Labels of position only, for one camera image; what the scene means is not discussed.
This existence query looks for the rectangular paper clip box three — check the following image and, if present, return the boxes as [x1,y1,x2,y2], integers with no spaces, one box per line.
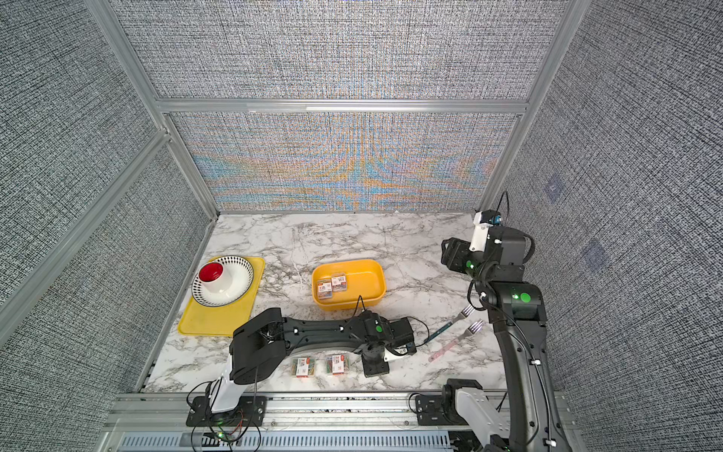
[326,354,349,376]

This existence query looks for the rectangular paper clip box two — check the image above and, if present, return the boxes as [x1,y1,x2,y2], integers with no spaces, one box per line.
[292,357,316,378]

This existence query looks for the yellow plastic storage box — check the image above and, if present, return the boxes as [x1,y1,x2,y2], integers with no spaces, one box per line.
[312,259,386,312]

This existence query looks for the rectangular paper clip box four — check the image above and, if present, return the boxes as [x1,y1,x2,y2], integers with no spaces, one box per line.
[316,279,333,301]

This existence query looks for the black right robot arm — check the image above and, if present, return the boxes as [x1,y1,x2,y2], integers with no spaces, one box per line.
[441,225,571,451]

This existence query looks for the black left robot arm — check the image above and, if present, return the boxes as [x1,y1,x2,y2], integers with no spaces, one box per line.
[207,307,418,414]

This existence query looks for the rectangular paper clip box six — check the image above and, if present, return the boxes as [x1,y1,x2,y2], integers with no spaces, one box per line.
[331,273,348,293]

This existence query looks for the white patterned plate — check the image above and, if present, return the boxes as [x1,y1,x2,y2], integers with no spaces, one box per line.
[192,255,254,308]

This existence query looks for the yellow flat tray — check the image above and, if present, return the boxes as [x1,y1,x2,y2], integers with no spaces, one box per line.
[178,256,265,337]

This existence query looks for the white cup red inside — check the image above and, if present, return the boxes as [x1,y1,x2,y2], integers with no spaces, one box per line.
[198,262,229,293]

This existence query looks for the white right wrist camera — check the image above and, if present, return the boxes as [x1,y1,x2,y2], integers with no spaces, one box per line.
[469,209,502,252]

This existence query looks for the green handled fork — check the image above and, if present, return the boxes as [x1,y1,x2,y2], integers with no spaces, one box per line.
[422,305,474,345]

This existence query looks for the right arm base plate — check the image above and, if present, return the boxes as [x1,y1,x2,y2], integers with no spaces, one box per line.
[412,394,455,427]

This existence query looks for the pink handled fork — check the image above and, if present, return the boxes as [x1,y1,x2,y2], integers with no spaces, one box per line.
[429,320,485,363]

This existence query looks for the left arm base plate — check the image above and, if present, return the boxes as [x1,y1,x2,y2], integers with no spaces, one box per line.
[186,395,268,429]

